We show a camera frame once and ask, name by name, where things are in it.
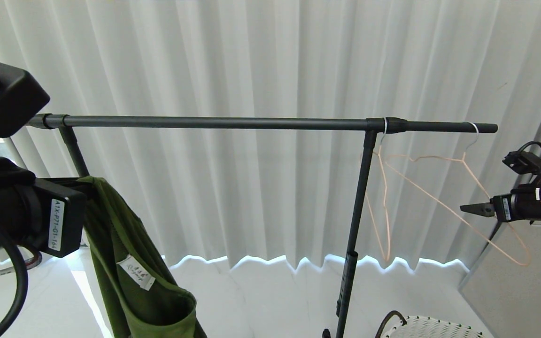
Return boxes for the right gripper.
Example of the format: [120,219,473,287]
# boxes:
[491,185,541,224]

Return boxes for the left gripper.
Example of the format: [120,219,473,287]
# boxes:
[0,177,87,259]

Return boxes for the pink clothes hanger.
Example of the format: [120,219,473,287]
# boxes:
[363,131,392,263]
[382,122,532,267]

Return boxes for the green garment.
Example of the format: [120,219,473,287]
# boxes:
[77,176,208,338]

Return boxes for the white laundry basket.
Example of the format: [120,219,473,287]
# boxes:
[376,310,485,338]

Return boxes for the black clothes rack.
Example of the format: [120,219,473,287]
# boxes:
[26,113,499,338]

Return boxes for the white curtain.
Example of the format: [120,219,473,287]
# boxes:
[0,0,541,274]

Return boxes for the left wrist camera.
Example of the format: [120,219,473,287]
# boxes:
[0,37,51,186]

